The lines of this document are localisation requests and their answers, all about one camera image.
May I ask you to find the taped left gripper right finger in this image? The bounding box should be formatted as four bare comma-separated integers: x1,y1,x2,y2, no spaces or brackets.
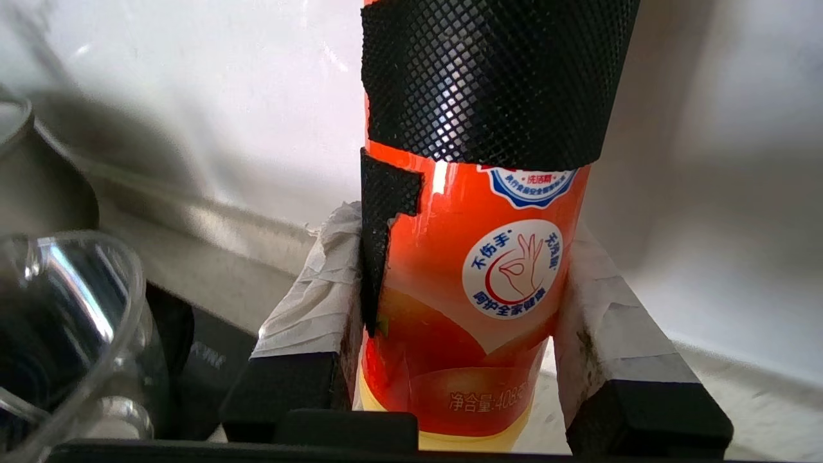
553,222,735,458

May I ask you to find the clear glass cup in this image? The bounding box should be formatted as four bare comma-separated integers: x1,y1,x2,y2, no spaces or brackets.
0,90,171,463

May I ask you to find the orange dish soap bottle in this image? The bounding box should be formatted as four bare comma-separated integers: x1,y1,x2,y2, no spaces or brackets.
352,0,642,452

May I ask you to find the black induction cooktop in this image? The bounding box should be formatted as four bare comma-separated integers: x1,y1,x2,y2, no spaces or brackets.
145,283,258,441

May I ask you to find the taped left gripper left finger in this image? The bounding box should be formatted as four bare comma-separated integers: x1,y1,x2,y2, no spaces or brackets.
219,201,364,444

